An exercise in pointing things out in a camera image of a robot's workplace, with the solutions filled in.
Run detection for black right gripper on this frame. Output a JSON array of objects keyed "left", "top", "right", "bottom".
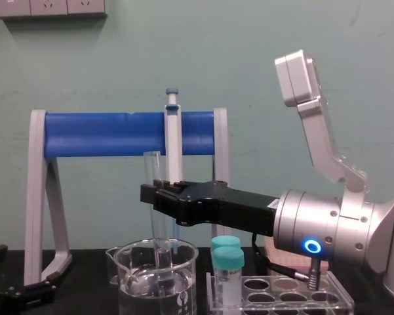
[{"left": 140, "top": 179, "right": 280, "bottom": 238}]

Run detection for clear glass test tube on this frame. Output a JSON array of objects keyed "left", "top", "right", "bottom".
[{"left": 144, "top": 150, "right": 173, "bottom": 274}]

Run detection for teal capped plastic tube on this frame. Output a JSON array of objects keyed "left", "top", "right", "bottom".
[
  {"left": 213, "top": 245, "right": 245, "bottom": 308},
  {"left": 211, "top": 235, "right": 242, "bottom": 254}
]

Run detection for small empty glass beaker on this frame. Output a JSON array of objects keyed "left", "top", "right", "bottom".
[{"left": 105, "top": 245, "right": 123, "bottom": 285}]

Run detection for large glass beaker with water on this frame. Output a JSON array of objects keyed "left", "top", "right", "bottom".
[{"left": 113, "top": 238, "right": 199, "bottom": 315}]

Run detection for clear acrylic test tube rack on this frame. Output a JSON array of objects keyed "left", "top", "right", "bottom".
[{"left": 205, "top": 270, "right": 355, "bottom": 315}]

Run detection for white pipette with blue cap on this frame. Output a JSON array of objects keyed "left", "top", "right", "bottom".
[{"left": 163, "top": 87, "right": 184, "bottom": 255}]

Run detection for grey and blue pipette stand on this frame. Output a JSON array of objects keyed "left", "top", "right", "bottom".
[{"left": 23, "top": 107, "right": 231, "bottom": 287}]

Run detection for pink box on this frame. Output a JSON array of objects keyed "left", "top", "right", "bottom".
[{"left": 264, "top": 236, "right": 330, "bottom": 273}]

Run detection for black cable with silver plug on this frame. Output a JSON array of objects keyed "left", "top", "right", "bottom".
[{"left": 251, "top": 232, "right": 323, "bottom": 290}]

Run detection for grey wall socket panel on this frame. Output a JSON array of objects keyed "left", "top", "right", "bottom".
[{"left": 0, "top": 0, "right": 108, "bottom": 20}]

